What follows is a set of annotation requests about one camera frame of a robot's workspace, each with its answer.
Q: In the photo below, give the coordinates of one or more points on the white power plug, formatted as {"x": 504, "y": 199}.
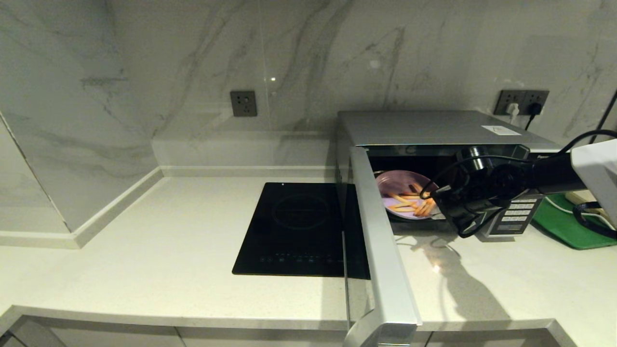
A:
{"x": 512, "y": 112}

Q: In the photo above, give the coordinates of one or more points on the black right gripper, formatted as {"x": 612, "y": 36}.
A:
{"x": 487, "y": 193}

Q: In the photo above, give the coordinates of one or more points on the grey cabinet front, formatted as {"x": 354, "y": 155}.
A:
{"x": 260, "y": 340}
{"x": 96, "y": 337}
{"x": 487, "y": 340}

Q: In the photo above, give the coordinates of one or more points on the purple plate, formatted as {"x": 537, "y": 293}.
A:
{"x": 393, "y": 183}

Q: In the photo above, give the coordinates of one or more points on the silver microwave oven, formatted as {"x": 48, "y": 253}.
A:
{"x": 424, "y": 126}

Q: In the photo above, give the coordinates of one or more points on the grey single wall socket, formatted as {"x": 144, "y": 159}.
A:
{"x": 243, "y": 103}

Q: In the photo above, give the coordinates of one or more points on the black glass microwave door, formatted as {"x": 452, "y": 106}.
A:
{"x": 381, "y": 250}

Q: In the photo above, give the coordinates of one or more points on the grey double wall socket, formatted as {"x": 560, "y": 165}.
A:
{"x": 508, "y": 97}

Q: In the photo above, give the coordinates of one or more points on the yellow french fry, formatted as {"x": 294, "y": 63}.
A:
{"x": 430, "y": 207}
{"x": 399, "y": 198}
{"x": 415, "y": 188}
{"x": 420, "y": 208}
{"x": 401, "y": 206}

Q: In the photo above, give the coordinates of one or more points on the black power plug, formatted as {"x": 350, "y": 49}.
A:
{"x": 534, "y": 109}

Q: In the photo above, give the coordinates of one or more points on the black cylindrical wrist camera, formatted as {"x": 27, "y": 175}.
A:
{"x": 475, "y": 158}

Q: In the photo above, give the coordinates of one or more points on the green plastic tray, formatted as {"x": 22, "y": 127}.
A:
{"x": 554, "y": 226}

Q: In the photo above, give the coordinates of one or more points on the black induction cooktop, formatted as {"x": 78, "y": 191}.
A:
{"x": 289, "y": 231}

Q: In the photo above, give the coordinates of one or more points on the white paper label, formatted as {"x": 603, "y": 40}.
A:
{"x": 501, "y": 130}

